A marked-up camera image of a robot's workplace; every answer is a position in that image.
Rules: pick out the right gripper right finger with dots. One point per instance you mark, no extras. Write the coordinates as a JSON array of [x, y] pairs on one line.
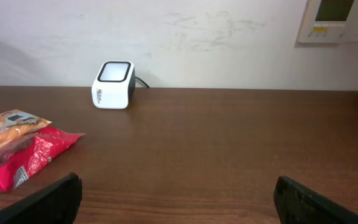
[[297, 204]]

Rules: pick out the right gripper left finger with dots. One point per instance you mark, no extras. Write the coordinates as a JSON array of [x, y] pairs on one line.
[[57, 203]]

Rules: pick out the red snack bag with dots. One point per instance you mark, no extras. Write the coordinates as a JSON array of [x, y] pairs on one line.
[[45, 145]]

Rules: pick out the yellow snack bag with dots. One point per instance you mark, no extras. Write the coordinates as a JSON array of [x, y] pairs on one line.
[[16, 123]]

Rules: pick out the white barcode scanner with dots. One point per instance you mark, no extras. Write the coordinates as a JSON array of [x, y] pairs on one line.
[[114, 85]]

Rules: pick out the beige wall control panel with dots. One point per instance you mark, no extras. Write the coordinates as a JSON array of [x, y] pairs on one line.
[[329, 22]]

